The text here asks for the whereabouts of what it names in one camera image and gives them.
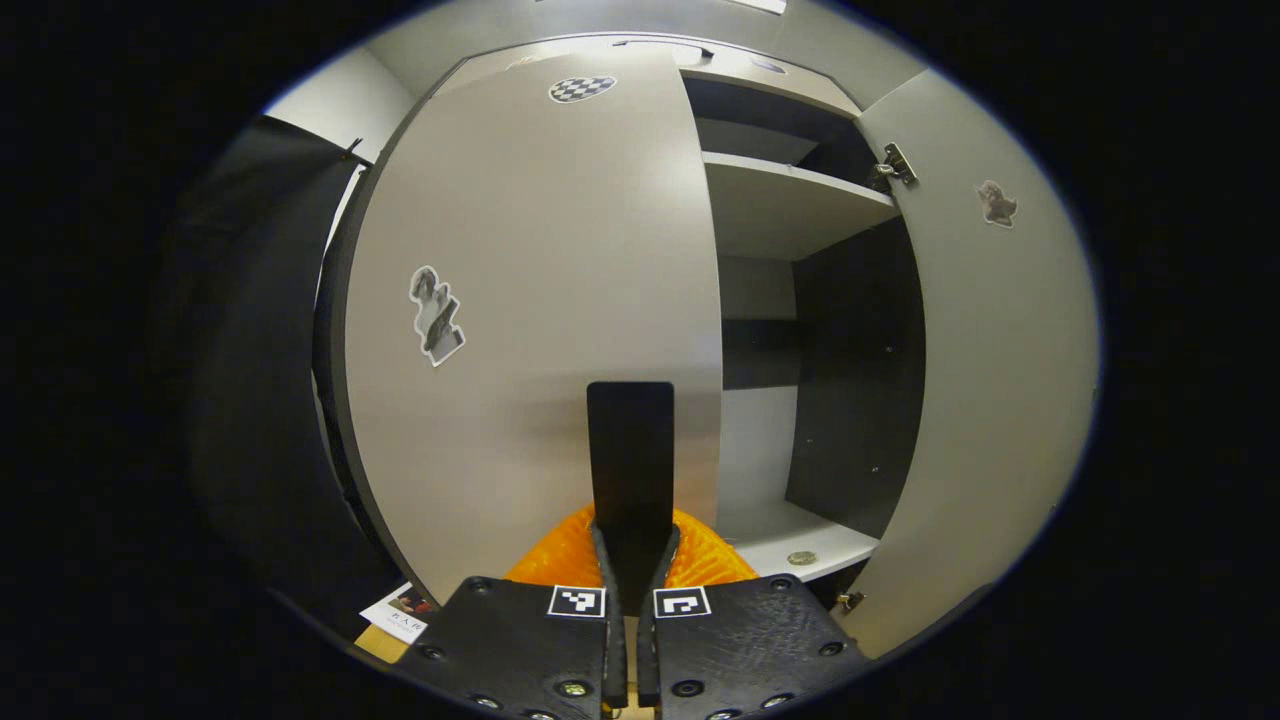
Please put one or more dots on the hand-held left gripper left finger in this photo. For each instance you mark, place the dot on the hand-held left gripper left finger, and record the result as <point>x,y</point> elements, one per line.
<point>612,650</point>

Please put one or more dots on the white printed booklet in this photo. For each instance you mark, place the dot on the white printed booklet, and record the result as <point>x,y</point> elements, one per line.
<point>395,615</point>

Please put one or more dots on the grey double-door shoe cabinet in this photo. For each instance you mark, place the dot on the grey double-door shoe cabinet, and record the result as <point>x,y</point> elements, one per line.
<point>760,210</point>

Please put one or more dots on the grey cabinet door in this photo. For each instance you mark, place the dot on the grey cabinet door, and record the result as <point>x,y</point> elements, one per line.
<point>550,250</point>
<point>1000,400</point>

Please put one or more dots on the black backdrop cloth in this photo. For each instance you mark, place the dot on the black backdrop cloth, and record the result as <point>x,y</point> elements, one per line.
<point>260,350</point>

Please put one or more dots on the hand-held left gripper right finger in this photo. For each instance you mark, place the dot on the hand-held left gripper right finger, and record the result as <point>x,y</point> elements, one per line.
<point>648,650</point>

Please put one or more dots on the large ceiling light panel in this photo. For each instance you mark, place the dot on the large ceiling light panel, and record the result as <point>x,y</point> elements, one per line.
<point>760,5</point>

